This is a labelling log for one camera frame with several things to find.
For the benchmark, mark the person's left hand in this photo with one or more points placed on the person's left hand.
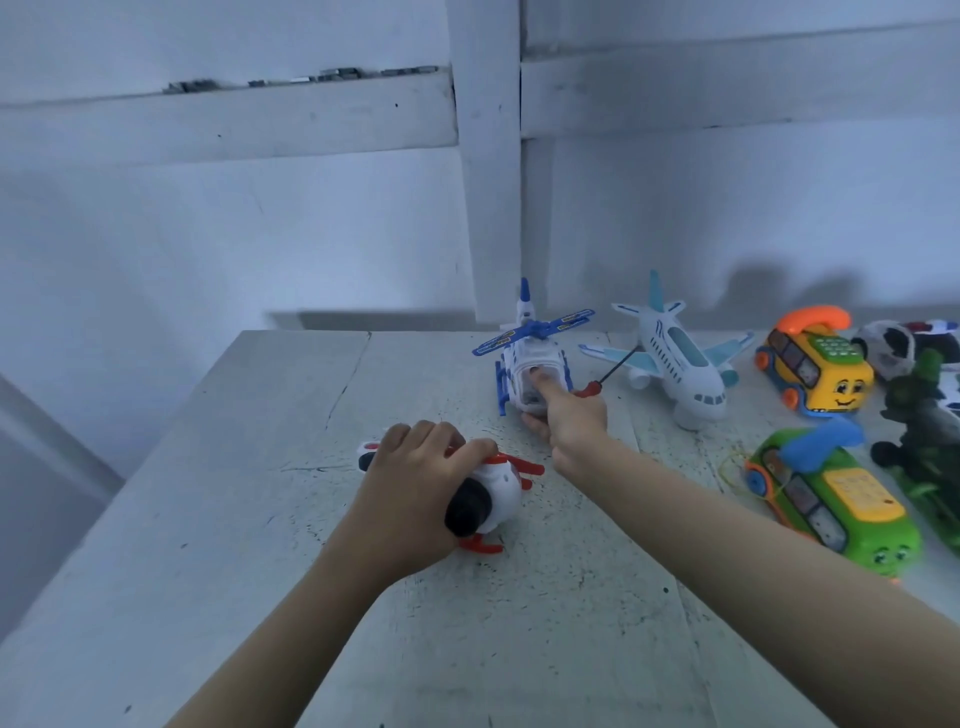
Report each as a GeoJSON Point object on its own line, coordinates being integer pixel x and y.
{"type": "Point", "coordinates": [405, 503]}

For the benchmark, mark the person's right hand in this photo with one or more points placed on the person's right hand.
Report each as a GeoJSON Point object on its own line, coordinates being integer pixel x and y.
{"type": "Point", "coordinates": [570, 428]}

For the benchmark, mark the red screwdriver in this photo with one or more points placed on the red screwdriver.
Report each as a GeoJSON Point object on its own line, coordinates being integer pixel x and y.
{"type": "Point", "coordinates": [608, 372]}

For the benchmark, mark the white blue toy vehicle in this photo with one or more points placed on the white blue toy vehicle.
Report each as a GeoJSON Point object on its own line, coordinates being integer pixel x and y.
{"type": "Point", "coordinates": [528, 360]}

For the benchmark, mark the red white toy vehicle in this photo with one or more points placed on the red white toy vehicle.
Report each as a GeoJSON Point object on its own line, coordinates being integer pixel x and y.
{"type": "Point", "coordinates": [503, 495]}

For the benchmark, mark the white toy airplane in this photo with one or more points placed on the white toy airplane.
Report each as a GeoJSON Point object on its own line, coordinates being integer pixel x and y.
{"type": "Point", "coordinates": [675, 360]}

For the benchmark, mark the yellow orange toy car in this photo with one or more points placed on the yellow orange toy car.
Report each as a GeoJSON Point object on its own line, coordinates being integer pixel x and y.
{"type": "Point", "coordinates": [818, 368]}

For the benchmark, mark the green orange toy car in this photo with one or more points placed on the green orange toy car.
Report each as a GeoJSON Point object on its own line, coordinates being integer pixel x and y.
{"type": "Point", "coordinates": [840, 503]}

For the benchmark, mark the black white toy car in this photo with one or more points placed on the black white toy car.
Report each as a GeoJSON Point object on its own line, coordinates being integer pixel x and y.
{"type": "Point", "coordinates": [915, 345]}

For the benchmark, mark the dark green toy helicopter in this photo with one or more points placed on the dark green toy helicopter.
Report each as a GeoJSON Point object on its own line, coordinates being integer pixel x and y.
{"type": "Point", "coordinates": [930, 443]}

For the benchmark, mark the person's left forearm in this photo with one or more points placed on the person's left forearm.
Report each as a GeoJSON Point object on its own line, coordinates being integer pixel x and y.
{"type": "Point", "coordinates": [263, 653]}

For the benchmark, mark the person's right forearm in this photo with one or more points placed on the person's right forearm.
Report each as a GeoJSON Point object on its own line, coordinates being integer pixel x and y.
{"type": "Point", "coordinates": [780, 578]}

